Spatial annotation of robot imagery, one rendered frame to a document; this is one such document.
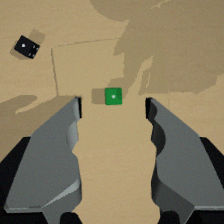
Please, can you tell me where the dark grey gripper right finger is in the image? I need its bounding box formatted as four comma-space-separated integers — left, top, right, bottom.
145, 97, 224, 224

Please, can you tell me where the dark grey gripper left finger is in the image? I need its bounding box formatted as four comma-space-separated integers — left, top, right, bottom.
0, 96, 82, 224

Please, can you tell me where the black die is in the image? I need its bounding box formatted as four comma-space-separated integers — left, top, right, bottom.
14, 35, 40, 59

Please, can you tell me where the green die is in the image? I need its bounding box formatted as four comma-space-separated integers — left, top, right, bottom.
105, 88, 122, 105

